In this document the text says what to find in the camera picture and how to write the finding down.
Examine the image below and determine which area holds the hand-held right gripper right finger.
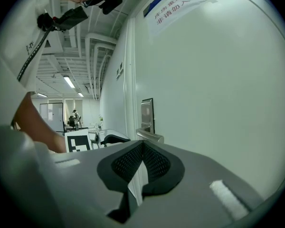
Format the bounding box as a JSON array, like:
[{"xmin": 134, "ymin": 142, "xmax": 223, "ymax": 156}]
[{"xmin": 133, "ymin": 139, "xmax": 265, "ymax": 228}]

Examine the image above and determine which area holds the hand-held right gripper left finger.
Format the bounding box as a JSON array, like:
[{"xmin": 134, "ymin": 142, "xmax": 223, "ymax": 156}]
[{"xmin": 0, "ymin": 124, "xmax": 144, "ymax": 228}]

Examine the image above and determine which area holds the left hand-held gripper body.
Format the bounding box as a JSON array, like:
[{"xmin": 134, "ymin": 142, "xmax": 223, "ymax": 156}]
[{"xmin": 64, "ymin": 129, "xmax": 105, "ymax": 153}]

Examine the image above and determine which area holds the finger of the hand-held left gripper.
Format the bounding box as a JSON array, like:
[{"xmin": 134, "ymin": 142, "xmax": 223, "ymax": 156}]
[
  {"xmin": 101, "ymin": 128, "xmax": 125, "ymax": 137},
  {"xmin": 103, "ymin": 133, "xmax": 131, "ymax": 147}
]

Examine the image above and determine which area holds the person's left forearm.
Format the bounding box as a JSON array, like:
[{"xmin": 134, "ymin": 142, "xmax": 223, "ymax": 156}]
[{"xmin": 13, "ymin": 91, "xmax": 67, "ymax": 154}]

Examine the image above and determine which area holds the metal door lock plate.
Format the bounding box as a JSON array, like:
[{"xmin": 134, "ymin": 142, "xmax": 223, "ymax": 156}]
[{"xmin": 140, "ymin": 98, "xmax": 155, "ymax": 134}]

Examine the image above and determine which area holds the white door with handle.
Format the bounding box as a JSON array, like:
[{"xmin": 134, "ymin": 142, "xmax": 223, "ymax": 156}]
[{"xmin": 133, "ymin": 0, "xmax": 285, "ymax": 200}]

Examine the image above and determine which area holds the white paper door sign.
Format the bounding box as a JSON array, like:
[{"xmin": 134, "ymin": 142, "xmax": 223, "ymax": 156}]
[{"xmin": 146, "ymin": 0, "xmax": 208, "ymax": 38}]

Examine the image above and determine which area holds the framed glass partition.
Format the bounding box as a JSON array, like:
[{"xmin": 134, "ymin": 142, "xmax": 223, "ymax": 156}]
[{"xmin": 39, "ymin": 102, "xmax": 65, "ymax": 133}]

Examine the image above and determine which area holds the long ceiling light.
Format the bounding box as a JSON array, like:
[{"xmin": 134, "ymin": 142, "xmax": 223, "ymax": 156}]
[{"xmin": 62, "ymin": 75, "xmax": 76, "ymax": 89}]

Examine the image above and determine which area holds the person's white shirt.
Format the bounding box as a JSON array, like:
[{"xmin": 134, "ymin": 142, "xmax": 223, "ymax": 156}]
[{"xmin": 0, "ymin": 0, "xmax": 64, "ymax": 130}]

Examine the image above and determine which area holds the metal lever door handle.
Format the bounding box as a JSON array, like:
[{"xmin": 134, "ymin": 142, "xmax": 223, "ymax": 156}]
[{"xmin": 135, "ymin": 127, "xmax": 165, "ymax": 143}]

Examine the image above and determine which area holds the white door frame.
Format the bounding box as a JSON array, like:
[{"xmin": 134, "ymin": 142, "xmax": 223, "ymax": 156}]
[{"xmin": 123, "ymin": 15, "xmax": 137, "ymax": 141}]

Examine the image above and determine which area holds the white ceiling duct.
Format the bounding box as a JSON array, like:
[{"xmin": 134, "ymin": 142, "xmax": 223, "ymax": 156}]
[{"xmin": 85, "ymin": 32, "xmax": 117, "ymax": 101}]

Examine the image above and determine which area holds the black chest cable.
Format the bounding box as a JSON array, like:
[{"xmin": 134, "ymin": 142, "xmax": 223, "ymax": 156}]
[{"xmin": 16, "ymin": 29, "xmax": 51, "ymax": 82}]

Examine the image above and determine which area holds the black head camera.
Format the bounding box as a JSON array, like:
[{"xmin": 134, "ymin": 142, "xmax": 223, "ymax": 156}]
[{"xmin": 98, "ymin": 0, "xmax": 124, "ymax": 15}]

